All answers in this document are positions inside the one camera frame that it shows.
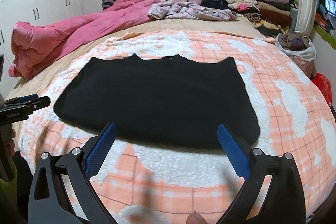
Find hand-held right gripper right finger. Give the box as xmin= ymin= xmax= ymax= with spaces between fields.
xmin=217 ymin=124 xmax=306 ymax=224

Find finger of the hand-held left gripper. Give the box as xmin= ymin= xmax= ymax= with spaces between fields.
xmin=25 ymin=96 xmax=51 ymax=110
xmin=5 ymin=94 xmax=39 ymax=106

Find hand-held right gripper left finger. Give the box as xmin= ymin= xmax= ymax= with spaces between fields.
xmin=28 ymin=123 xmax=117 ymax=224

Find black printed shirt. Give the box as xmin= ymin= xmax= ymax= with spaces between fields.
xmin=53 ymin=54 xmax=261 ymax=150

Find white plastic bag of clothes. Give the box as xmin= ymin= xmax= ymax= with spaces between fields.
xmin=275 ymin=33 xmax=317 ymax=59

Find stack of folded clothes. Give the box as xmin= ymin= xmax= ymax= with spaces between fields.
xmin=224 ymin=0 xmax=298 ymax=37

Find pile of lilac clothes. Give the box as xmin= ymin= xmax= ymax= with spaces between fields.
xmin=147 ymin=0 xmax=239 ymax=22

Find dark navy clothes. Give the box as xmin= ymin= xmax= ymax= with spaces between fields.
xmin=202 ymin=0 xmax=229 ymax=10

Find colourful clothes on ledge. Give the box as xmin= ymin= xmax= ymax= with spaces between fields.
xmin=314 ymin=7 xmax=336 ymax=38

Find person's left hand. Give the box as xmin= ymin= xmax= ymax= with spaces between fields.
xmin=5 ymin=128 xmax=16 ymax=157

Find person's right hand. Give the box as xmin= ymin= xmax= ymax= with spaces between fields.
xmin=186 ymin=211 xmax=205 ymax=224

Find peach plaid fleece blanket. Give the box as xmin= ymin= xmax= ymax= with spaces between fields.
xmin=18 ymin=30 xmax=336 ymax=224

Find pink quilt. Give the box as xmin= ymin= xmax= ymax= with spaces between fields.
xmin=8 ymin=0 xmax=160 ymax=80

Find yellow-green cloth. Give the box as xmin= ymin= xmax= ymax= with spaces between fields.
xmin=0 ymin=177 xmax=17 ymax=224

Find floral fabric bag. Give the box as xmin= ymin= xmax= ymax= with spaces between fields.
xmin=289 ymin=55 xmax=315 ymax=80

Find red plastic bag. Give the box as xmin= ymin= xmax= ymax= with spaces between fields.
xmin=312 ymin=72 xmax=332 ymax=106

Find dark striped cloth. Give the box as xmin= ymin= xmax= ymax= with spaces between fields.
xmin=102 ymin=0 xmax=119 ymax=11

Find beige bed sheet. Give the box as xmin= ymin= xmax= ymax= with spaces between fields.
xmin=5 ymin=15 xmax=276 ymax=98

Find green window ledge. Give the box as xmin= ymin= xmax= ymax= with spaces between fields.
xmin=314 ymin=25 xmax=336 ymax=50

